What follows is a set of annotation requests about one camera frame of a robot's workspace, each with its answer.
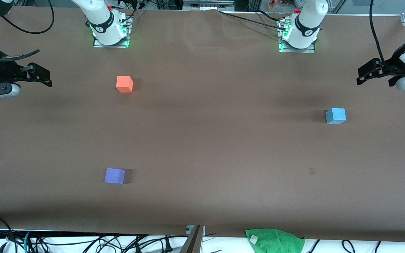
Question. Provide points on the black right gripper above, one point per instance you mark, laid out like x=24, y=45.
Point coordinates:
x=2, y=72

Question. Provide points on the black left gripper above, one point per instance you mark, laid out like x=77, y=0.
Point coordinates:
x=393, y=65

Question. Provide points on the blue foam block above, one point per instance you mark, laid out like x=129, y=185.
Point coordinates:
x=336, y=115

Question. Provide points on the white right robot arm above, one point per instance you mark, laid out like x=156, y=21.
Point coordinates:
x=100, y=17

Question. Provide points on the orange foam block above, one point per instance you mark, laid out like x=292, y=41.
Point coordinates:
x=124, y=84

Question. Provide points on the purple foam block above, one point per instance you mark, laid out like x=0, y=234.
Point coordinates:
x=114, y=175

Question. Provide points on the brown paper table cover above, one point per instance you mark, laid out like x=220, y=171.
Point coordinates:
x=223, y=140

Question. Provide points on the green microfiber cloth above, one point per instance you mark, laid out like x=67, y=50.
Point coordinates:
x=276, y=242

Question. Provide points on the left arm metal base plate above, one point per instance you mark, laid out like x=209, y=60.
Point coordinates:
x=308, y=50

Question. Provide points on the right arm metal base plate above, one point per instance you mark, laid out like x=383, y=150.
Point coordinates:
x=118, y=44

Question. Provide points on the grey metal post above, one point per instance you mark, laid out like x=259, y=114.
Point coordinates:
x=193, y=242

